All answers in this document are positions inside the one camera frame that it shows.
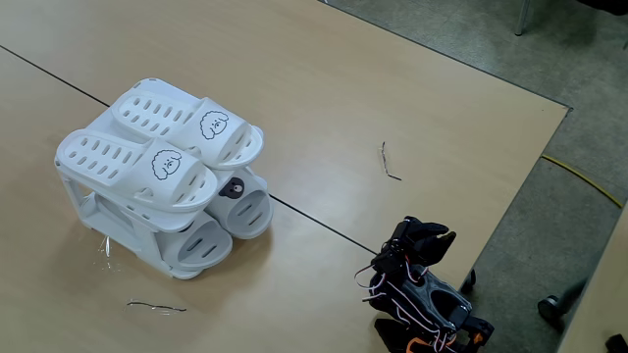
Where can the white dog slipper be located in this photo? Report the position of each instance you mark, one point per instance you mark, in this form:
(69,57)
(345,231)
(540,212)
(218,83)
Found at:
(172,188)
(235,132)

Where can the metal chair leg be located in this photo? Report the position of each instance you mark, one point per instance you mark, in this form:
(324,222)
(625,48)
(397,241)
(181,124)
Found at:
(523,17)

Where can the crumpled clear tape scrap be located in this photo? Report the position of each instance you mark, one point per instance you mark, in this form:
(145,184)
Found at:
(106,247)

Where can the grey bear slipper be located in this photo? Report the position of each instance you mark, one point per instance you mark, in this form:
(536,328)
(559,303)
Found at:
(223,240)
(262,230)

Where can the grey chair base leg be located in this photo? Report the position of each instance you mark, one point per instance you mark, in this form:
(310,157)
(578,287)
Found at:
(571,295)

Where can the black chair wheel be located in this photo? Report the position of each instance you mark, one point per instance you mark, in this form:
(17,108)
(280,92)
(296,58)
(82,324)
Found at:
(547,309)

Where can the white two-tier shoe rack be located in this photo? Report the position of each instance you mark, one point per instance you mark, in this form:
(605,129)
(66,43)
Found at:
(147,223)

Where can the black table caster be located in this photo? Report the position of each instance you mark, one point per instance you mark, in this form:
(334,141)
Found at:
(469,282)

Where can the long clear tape strip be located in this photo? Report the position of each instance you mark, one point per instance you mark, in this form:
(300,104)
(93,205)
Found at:
(157,307)

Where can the black caster wheel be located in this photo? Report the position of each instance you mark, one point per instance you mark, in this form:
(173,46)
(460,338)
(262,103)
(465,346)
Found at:
(617,344)

